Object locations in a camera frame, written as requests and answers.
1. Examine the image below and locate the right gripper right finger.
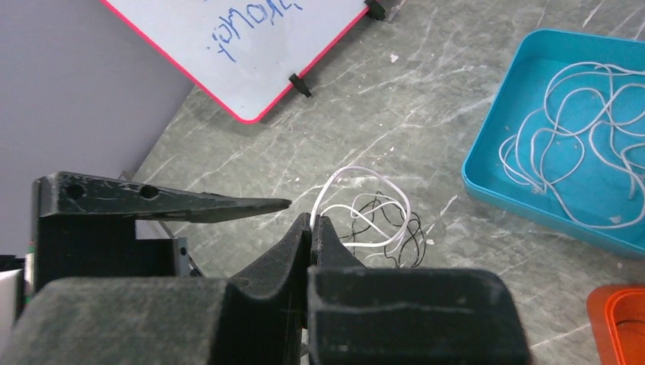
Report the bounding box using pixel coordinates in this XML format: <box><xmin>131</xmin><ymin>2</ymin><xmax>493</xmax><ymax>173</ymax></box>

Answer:
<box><xmin>307</xmin><ymin>217</ymin><xmax>532</xmax><ymax>364</ymax></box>

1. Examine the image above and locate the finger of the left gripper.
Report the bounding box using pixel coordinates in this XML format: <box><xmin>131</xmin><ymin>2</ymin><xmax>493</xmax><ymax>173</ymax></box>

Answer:
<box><xmin>32</xmin><ymin>172</ymin><xmax>291</xmax><ymax>292</ymax></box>

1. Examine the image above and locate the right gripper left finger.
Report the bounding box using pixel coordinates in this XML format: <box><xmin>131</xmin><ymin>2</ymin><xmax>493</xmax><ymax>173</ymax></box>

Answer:
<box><xmin>1</xmin><ymin>213</ymin><xmax>311</xmax><ymax>364</ymax></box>

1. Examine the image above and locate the cable bundle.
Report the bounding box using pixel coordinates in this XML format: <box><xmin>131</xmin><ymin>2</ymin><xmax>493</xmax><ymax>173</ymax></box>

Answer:
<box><xmin>338</xmin><ymin>191</ymin><xmax>428</xmax><ymax>271</ymax></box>

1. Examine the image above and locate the white cable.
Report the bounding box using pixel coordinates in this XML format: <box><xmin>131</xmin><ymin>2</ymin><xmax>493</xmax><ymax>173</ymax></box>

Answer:
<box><xmin>497</xmin><ymin>61</ymin><xmax>645</xmax><ymax>230</ymax></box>
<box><xmin>310</xmin><ymin>166</ymin><xmax>413</xmax><ymax>260</ymax></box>

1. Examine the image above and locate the teal plastic box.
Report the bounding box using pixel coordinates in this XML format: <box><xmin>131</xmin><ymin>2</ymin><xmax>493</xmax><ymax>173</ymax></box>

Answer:
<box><xmin>462</xmin><ymin>29</ymin><xmax>644</xmax><ymax>259</ymax></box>

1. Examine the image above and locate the pink-framed whiteboard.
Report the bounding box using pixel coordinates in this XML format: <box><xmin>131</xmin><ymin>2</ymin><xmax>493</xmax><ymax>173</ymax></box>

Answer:
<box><xmin>106</xmin><ymin>0</ymin><xmax>386</xmax><ymax>123</ymax></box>

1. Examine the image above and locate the orange plastic box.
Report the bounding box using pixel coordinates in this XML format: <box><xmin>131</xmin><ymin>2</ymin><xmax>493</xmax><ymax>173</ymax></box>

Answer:
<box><xmin>586</xmin><ymin>284</ymin><xmax>644</xmax><ymax>365</ymax></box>

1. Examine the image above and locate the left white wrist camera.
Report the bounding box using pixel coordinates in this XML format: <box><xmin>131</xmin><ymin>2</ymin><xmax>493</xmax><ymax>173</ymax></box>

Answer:
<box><xmin>1</xmin><ymin>255</ymin><xmax>24</xmax><ymax>352</ymax></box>

